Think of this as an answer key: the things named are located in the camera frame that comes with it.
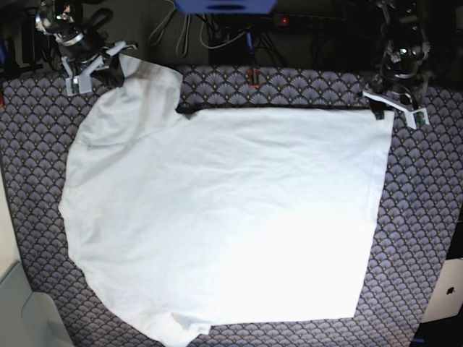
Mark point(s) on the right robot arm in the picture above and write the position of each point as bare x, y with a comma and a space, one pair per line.
64, 21

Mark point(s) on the red clamp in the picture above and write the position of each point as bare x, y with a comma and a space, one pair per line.
254, 77

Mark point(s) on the black power strip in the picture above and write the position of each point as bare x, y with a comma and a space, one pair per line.
285, 20

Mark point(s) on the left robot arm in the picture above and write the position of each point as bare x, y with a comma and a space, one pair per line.
402, 80

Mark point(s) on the grey plastic bin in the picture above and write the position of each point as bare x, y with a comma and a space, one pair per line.
28, 318

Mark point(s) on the white T-shirt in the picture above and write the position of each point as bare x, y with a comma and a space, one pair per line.
232, 215

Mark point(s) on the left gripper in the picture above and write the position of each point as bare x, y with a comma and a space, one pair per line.
379, 102

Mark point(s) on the black box under table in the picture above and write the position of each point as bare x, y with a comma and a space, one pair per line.
236, 53

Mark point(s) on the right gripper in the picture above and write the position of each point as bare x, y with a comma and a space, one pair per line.
103, 63

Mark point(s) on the white apple box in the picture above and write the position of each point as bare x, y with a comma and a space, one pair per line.
446, 300

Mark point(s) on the blue box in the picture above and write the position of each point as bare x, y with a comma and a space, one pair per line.
225, 6

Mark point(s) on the patterned table cloth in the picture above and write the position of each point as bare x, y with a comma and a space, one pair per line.
417, 219

